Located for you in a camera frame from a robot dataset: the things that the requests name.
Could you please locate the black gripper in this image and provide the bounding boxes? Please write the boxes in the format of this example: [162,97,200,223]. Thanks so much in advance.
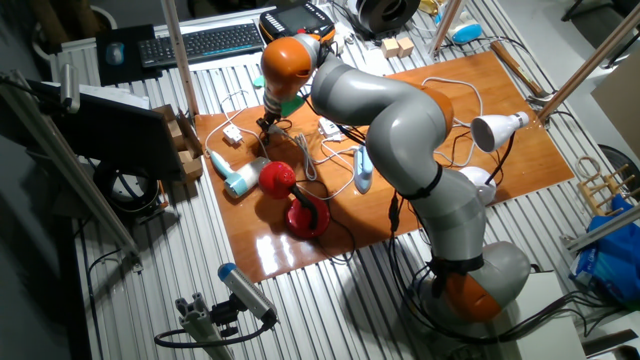
[256,110,282,147]

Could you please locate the braided iron cord round plug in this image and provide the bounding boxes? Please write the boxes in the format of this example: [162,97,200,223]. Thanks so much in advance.
[267,123,360,182]

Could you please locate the white square plug adapter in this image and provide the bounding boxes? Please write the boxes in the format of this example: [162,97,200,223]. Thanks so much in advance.
[222,123,245,146]

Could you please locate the white power strip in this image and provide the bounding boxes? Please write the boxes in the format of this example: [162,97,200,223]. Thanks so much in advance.
[318,117,344,142]

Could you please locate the red desk lamp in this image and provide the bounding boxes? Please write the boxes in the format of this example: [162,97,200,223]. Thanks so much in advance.
[257,159,331,240]

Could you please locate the white and blue hair dryer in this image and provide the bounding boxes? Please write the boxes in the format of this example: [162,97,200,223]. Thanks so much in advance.
[208,149,272,200]

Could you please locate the brown cardboard boxes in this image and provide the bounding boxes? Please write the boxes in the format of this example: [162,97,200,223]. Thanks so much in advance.
[152,103,205,185]

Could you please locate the black keyboard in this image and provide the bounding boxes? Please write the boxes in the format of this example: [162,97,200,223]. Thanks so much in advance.
[137,22,265,69]

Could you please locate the orange black teach pendant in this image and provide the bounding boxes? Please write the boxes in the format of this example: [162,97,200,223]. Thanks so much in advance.
[258,1,337,44]

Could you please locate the black monitor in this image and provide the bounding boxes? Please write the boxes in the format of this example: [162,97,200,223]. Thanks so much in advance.
[27,79,186,184]

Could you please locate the black mouse pad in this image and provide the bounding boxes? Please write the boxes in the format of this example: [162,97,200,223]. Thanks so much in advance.
[95,24,164,87]

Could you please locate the black filament spool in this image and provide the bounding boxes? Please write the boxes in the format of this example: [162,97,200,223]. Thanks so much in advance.
[355,0,422,36]

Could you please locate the grey computer mouse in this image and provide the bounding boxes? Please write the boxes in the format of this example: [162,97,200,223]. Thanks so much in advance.
[105,41,126,67]

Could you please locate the blue and white gadget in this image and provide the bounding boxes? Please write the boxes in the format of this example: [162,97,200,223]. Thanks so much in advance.
[447,19,484,46]

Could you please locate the white desk lamp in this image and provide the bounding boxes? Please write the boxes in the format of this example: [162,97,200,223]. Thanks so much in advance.
[457,110,531,206]

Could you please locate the glossy wooden board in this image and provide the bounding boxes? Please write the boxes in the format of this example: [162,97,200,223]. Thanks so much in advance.
[193,49,576,285]

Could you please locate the wooden dish rack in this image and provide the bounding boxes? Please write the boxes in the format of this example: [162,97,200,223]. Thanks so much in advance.
[577,163,640,217]

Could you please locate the short aluminium bar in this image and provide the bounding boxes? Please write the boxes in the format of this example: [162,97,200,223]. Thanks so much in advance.
[559,203,640,253]

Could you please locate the brown board panel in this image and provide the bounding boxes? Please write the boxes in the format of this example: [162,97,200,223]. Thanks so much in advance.
[592,59,640,161]

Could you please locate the blue plastic bag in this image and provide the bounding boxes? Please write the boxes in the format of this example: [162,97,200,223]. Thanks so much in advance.
[569,194,640,306]

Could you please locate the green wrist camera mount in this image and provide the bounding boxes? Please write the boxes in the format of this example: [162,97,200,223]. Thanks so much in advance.
[252,74,307,119]

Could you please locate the white hair dryer cord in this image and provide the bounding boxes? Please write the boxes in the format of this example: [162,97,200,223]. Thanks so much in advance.
[203,89,359,202]

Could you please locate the slim aluminium upright post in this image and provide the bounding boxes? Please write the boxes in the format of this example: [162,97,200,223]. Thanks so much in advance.
[159,0,200,119]

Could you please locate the thin black red-lamp cord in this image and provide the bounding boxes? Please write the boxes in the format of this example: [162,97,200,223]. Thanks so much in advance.
[257,118,357,265]

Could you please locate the silver depth camera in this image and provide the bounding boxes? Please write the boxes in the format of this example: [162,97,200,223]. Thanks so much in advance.
[217,262,279,324]

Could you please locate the black camera clamp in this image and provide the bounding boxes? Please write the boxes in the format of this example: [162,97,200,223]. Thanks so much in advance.
[209,298,242,339]

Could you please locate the grey diagonal frame bar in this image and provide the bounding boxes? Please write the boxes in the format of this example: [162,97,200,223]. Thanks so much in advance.
[0,69,144,274]

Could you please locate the aluminium profile camera stand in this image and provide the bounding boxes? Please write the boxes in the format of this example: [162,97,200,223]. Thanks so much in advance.
[174,292,236,360]

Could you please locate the light wooden upright post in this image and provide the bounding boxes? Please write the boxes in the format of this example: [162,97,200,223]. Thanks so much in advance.
[428,0,464,56]

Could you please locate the thick white power strip cord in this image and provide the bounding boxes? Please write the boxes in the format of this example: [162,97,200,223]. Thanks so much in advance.
[422,76,485,169]

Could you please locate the black camera cable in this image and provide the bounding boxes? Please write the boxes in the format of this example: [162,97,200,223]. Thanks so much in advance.
[153,319,277,350]

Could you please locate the wooden handled tool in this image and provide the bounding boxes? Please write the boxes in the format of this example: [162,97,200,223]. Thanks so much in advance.
[489,39,551,101]

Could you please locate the beige diagonal post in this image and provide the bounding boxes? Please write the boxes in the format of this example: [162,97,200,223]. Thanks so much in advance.
[537,2,640,124]

